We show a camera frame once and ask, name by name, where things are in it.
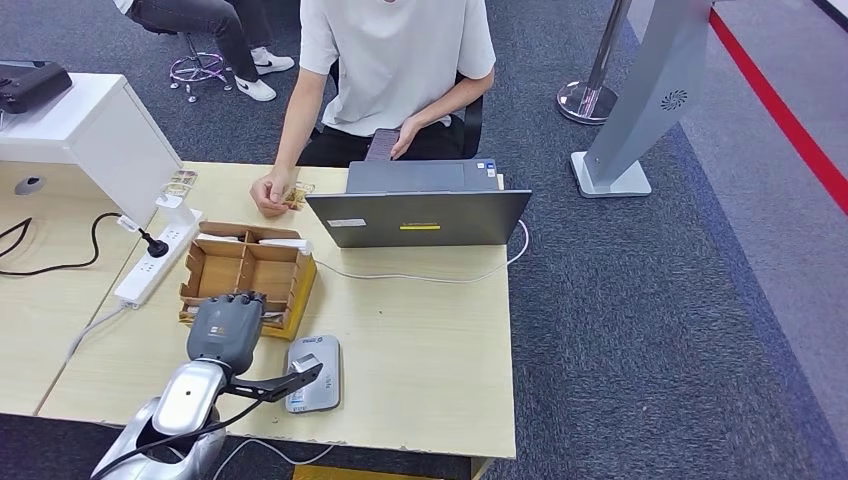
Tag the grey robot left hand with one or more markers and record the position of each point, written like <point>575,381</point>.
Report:
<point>225,331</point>

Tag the person's left hand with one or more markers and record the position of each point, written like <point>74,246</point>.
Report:
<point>407,132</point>

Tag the person's right hand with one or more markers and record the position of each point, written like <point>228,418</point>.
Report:
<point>272,191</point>

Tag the black smartphone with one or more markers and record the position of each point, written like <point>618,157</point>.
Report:
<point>382,144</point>

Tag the ID card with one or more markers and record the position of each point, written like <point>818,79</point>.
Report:
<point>301,195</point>

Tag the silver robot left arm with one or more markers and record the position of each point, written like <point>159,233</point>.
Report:
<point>185,397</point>

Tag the person's left forearm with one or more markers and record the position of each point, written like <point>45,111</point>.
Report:
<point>460,99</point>

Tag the person's right forearm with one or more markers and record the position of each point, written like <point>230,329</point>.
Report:
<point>301,119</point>

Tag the white card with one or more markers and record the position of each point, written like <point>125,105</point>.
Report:
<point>217,237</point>
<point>286,244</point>

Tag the cardboard divided card box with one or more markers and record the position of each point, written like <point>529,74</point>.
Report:
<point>218,272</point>

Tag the seated person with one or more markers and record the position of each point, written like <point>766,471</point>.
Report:
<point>397,66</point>

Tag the grey card reader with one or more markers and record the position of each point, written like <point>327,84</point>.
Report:
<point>328,358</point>

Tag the background person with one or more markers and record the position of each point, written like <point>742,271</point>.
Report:
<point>199,16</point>

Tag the grey laptop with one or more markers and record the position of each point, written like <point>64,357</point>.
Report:
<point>424,222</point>

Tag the white power strip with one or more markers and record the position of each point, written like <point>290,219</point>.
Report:
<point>149,272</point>

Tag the white power adapter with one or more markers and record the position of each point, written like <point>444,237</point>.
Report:
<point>170,207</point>

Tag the chrome stool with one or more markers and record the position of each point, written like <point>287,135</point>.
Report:
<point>197,69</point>

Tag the white cabinet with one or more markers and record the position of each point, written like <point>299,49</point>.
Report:
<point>99,132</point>

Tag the yellow object under desk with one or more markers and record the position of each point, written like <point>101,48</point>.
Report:
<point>344,474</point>

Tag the grey round desk grommet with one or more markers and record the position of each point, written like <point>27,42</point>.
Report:
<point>30,186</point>

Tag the grey kiosk stand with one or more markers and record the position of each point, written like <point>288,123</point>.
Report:
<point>649,86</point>

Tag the black device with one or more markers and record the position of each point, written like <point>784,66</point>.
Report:
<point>30,86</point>

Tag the pale wrist camera, black bracket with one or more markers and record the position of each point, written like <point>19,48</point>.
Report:
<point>278,384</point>

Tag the chrome stanchion post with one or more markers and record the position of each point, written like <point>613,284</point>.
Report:
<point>586,99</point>

